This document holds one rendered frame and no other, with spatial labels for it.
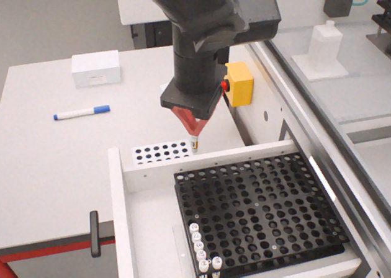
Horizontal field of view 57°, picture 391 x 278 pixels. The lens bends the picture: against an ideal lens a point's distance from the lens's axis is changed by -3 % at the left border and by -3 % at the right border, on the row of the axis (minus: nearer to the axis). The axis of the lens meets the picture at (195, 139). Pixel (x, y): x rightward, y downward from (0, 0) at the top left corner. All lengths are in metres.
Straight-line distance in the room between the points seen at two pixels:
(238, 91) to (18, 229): 0.51
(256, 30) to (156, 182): 0.32
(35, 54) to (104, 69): 1.84
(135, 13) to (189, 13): 0.89
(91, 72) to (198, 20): 0.71
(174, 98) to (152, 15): 0.76
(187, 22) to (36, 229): 0.54
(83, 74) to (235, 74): 0.43
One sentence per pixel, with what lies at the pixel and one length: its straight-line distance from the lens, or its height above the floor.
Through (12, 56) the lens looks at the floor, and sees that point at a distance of 2.89.
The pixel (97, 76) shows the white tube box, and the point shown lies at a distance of 1.03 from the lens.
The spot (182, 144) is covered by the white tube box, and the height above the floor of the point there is 0.79.
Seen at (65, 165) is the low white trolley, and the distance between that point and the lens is 0.85.
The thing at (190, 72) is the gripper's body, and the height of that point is 1.09.
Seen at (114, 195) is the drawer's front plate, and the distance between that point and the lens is 0.55.
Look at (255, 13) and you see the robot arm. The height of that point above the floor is 1.17.
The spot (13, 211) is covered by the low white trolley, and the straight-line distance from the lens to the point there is 0.81.
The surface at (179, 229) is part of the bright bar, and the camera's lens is 0.60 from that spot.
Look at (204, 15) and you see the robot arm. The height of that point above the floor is 1.21.
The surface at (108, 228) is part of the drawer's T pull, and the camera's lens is 0.54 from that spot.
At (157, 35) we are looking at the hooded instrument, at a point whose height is 0.74.
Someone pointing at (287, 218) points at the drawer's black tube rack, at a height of 0.90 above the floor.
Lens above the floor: 1.36
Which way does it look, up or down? 45 degrees down
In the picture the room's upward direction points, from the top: straight up
